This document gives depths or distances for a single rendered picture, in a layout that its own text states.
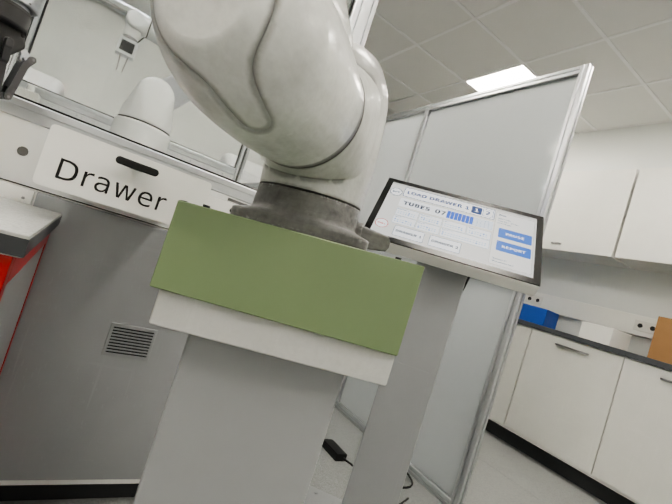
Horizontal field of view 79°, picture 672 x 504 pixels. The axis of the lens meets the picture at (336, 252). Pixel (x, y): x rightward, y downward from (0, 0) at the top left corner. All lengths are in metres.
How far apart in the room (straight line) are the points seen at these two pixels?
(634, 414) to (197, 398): 2.79
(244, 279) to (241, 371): 0.13
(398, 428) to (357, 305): 0.92
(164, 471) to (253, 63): 0.46
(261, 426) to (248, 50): 0.41
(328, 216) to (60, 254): 0.84
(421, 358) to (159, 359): 0.78
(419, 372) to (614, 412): 1.96
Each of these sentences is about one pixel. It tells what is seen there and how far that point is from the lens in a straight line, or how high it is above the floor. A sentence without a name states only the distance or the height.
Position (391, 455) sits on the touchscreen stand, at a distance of 1.39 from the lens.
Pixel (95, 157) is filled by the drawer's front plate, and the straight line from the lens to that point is 0.88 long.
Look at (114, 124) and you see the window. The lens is 1.25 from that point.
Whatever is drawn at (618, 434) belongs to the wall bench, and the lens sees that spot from 3.13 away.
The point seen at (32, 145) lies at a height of 0.90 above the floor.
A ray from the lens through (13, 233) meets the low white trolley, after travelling 0.63.
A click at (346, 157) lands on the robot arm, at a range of 0.52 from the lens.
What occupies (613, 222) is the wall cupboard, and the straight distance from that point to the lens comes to 3.76.
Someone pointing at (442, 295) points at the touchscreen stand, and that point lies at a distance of 1.31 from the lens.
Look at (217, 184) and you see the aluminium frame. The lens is 1.26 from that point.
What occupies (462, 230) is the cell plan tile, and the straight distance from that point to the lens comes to 1.31.
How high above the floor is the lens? 0.84
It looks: 2 degrees up
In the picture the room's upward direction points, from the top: 18 degrees clockwise
